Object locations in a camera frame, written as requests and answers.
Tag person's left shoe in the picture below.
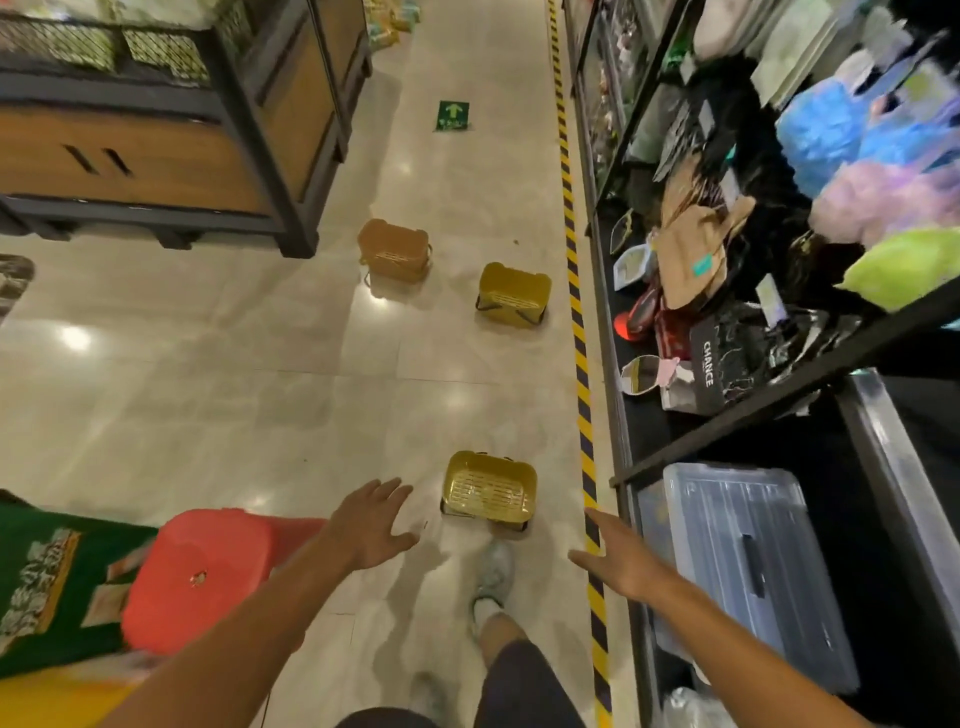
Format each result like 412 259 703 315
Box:
408 671 451 721

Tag person's left forearm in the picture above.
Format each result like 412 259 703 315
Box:
97 536 350 728

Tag yellow rectangular basket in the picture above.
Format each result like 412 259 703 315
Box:
440 450 539 535
475 261 553 329

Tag yellow black hazard tape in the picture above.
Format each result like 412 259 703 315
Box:
547 0 615 728

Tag dark distant shelving unit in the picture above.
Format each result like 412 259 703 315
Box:
0 0 374 260

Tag person's shoe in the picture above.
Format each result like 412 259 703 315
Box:
468 539 517 624
408 671 451 721

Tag brown rectangular basket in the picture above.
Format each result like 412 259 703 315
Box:
356 218 434 286

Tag person's left hand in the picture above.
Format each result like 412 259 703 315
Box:
322 477 421 573

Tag red plastic stool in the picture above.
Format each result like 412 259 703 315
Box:
121 508 328 655

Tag row of pastel bath puffs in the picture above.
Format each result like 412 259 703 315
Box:
776 59 960 313

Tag pile of yellow floor packets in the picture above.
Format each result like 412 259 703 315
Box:
363 0 421 50

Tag person's right hand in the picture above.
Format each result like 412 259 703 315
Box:
567 508 669 604

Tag rows of assorted hanging goods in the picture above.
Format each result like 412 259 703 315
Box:
569 0 960 418

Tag yellow square pillar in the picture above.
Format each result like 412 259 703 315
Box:
0 491 159 728

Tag person's dark shorts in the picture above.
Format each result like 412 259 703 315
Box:
337 637 586 728

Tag small clear storage box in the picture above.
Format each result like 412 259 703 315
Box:
637 462 862 695

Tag person's right leg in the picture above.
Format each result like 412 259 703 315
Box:
476 611 526 661

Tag person's right shoe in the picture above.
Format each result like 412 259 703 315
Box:
468 539 517 624

